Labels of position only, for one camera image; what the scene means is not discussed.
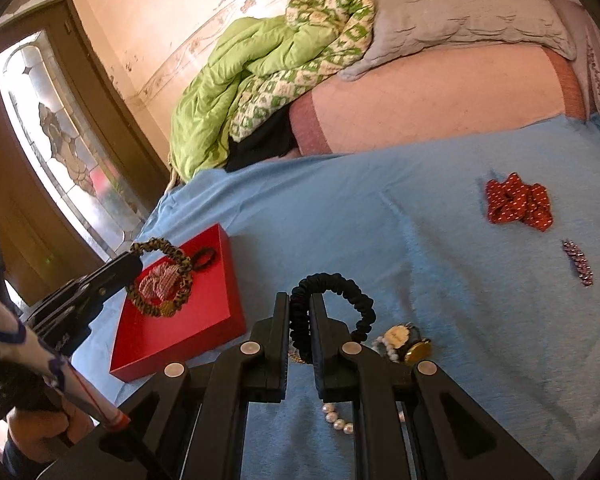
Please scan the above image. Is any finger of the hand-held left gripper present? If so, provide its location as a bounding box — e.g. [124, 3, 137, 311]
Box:
[77, 251, 143, 311]

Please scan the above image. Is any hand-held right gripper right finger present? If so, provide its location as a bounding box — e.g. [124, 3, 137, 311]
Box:
[310, 292, 553, 480]

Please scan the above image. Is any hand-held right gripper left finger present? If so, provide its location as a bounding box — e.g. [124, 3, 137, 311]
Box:
[40, 292, 292, 480]

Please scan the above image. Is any black scrunchie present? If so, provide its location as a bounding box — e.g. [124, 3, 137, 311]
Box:
[289, 272, 377, 363]

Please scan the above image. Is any leopard print scrunchie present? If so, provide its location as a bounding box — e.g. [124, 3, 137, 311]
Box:
[125, 237, 193, 318]

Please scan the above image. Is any white pearl bracelet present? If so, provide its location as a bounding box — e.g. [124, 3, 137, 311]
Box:
[371, 336, 401, 364]
[321, 401, 354, 436]

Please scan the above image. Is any red jewelry box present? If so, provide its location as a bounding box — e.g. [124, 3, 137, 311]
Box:
[109, 223, 247, 383]

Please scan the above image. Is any round gold brooch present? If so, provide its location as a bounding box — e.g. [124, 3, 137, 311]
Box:
[404, 339, 434, 364]

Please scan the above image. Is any person's left hand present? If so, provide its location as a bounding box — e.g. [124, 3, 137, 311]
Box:
[7, 400, 98, 463]

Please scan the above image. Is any pink striped scrunchie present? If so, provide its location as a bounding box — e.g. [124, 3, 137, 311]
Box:
[139, 262, 181, 306]

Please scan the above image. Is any white round pendant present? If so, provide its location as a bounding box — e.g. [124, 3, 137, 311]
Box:
[383, 325, 412, 349]

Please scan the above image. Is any light blue blanket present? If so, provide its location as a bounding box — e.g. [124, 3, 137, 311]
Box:
[72, 112, 600, 480]

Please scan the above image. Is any wooden door with stained glass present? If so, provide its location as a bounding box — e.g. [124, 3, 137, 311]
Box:
[0, 0, 173, 311]

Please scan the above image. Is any black cloth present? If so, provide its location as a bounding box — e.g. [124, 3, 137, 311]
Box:
[225, 107, 301, 173]

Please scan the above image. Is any red polka dot scrunchie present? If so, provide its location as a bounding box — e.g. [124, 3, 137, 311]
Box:
[484, 172, 553, 232]

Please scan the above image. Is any green patterned quilt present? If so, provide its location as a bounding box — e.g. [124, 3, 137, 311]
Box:
[169, 0, 378, 181]

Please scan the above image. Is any pink bolster pillow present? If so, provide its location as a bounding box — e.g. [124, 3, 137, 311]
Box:
[287, 42, 588, 157]

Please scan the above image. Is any small red beaded piece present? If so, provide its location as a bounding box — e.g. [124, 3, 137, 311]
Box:
[561, 240, 595, 288]

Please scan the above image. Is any grey pillow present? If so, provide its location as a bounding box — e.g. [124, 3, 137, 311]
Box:
[336, 0, 578, 82]

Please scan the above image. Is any small black hair tie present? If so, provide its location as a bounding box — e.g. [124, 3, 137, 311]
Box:
[194, 247, 220, 272]

